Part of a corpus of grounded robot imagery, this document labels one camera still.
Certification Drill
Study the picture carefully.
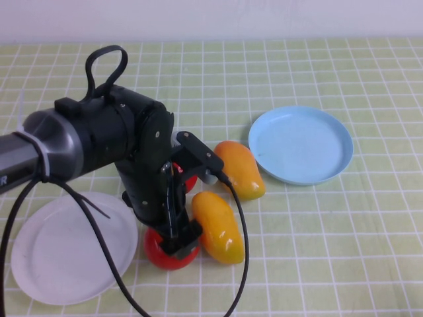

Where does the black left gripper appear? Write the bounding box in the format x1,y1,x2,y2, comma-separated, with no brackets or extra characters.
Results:
120,171,204,261

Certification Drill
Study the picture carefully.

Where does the red plastic apple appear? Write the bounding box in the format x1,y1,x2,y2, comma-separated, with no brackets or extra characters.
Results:
143,227,201,271
183,174,199,196

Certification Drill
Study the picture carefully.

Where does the yellow orange plastic mango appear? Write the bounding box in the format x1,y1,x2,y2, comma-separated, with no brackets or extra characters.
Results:
213,141,266,201
191,190,245,265

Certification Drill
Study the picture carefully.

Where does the white round plate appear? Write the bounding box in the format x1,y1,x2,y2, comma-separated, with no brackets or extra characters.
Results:
10,192,139,306

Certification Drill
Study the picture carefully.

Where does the light blue round plate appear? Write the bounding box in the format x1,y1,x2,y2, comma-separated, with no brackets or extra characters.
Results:
247,105,354,186

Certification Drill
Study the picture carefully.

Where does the black zip tie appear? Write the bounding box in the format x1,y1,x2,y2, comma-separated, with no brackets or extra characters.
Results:
79,194,111,219

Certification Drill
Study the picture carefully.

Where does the green white checked tablecloth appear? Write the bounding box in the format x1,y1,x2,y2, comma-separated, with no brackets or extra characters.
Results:
0,38,423,317

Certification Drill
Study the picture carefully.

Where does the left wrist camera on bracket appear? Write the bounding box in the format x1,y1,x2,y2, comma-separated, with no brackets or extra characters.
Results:
170,131,226,186

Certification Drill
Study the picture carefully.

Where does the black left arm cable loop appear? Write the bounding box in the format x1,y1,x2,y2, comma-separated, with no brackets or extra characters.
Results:
85,44,129,100

